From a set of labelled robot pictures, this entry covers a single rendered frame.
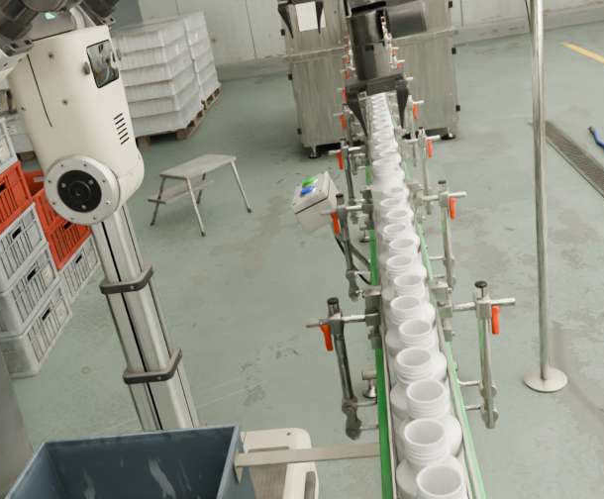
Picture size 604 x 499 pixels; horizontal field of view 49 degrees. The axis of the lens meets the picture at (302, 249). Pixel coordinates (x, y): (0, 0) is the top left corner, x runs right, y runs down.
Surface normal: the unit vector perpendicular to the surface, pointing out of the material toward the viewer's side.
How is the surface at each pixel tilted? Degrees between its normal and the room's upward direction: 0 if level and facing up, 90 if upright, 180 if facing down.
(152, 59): 89
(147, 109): 91
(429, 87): 90
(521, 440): 0
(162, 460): 90
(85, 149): 101
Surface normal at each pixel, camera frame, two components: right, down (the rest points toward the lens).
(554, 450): -0.16, -0.91
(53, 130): -0.04, 0.57
